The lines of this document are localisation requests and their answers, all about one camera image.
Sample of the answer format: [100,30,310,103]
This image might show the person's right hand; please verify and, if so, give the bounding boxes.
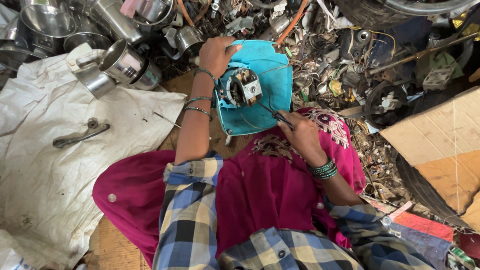
[277,109,329,168]

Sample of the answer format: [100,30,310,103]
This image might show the person's left hand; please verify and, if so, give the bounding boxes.
[198,36,244,80]

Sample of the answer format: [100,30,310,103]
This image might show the black wire cutter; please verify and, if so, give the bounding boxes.
[256,99,295,130]

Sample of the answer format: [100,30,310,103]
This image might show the blue plastic appliance housing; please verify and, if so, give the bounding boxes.
[213,39,293,136]

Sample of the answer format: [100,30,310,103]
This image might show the grey electric motor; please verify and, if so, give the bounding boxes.
[224,67,263,108]

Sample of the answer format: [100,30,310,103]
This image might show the stack of green bangles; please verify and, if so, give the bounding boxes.
[307,156,339,181]

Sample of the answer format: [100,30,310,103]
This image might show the pink embroidered garment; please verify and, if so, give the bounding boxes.
[92,107,367,268]

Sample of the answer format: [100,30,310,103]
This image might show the thin green bangle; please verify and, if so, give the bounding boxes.
[185,96,214,108]
[193,67,218,88]
[183,106,213,121]

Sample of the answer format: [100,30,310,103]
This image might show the thin metal nail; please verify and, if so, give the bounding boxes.
[152,111,182,129]

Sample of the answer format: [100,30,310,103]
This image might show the blue checked shirt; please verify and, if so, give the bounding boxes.
[151,151,437,270]

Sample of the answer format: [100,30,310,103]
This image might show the black rubber tyre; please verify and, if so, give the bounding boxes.
[333,0,480,31]
[395,154,474,230]

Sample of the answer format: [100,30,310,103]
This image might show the long brass rod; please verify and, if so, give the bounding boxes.
[368,31,480,76]

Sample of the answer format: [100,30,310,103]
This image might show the brown cardboard sheet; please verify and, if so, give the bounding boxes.
[379,86,480,234]

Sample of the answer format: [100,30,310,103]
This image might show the white electric socket plate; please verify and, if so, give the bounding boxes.
[422,65,457,92]

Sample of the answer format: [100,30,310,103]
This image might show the colourful patchwork cloth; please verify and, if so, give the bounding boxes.
[365,199,480,270]

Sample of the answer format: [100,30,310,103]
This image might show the heap of steel vessels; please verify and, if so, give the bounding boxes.
[0,0,206,100]

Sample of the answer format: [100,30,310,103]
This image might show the dark metal wrench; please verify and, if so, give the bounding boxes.
[52,123,111,149]

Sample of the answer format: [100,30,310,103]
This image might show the white woven sack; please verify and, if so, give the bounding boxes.
[0,52,187,270]

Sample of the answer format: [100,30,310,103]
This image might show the heap of scrap wires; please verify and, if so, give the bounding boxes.
[157,0,480,209]

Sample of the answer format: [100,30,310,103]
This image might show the orange hose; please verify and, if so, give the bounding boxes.
[275,0,309,46]

